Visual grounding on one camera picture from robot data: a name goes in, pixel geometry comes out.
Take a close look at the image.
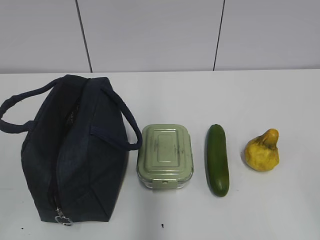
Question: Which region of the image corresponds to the silver zipper pull ring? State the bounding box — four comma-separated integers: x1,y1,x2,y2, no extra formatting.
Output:
54,206,73,228

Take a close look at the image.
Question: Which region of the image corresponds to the green lid glass container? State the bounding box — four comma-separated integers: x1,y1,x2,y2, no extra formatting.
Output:
136,124,194,190

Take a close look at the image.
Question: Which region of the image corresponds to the green cucumber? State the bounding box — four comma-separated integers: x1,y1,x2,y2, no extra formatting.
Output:
206,124,230,197

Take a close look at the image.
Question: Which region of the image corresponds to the dark navy lunch bag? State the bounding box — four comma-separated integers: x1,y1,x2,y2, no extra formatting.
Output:
0,74,143,226

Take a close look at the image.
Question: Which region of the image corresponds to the yellow pear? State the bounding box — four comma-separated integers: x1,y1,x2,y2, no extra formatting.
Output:
244,128,280,172

